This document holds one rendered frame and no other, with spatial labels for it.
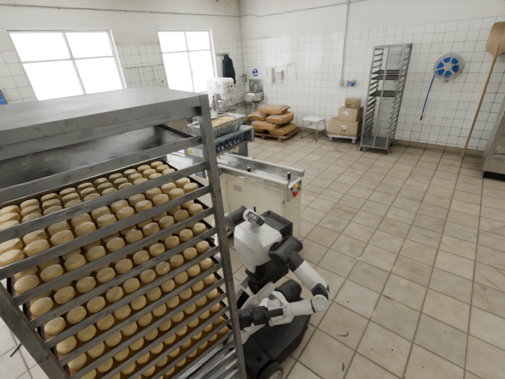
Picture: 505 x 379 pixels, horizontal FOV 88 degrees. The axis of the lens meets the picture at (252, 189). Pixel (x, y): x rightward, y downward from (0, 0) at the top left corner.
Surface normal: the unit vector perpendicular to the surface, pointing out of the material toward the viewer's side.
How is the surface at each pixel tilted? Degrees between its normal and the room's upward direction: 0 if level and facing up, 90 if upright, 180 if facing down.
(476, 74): 90
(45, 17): 90
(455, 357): 0
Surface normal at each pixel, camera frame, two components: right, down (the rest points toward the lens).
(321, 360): -0.07, -0.88
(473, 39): -0.62, 0.40
